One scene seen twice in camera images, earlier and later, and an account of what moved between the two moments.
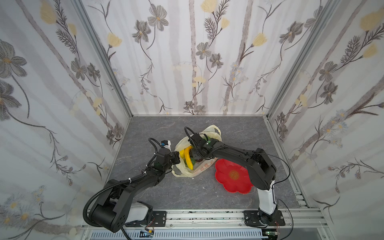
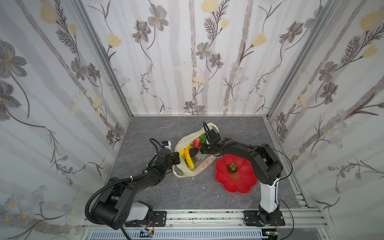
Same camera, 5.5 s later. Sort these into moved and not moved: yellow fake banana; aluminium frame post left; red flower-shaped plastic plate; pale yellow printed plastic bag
Moved: pale yellow printed plastic bag
Not moved: red flower-shaped plastic plate; aluminium frame post left; yellow fake banana
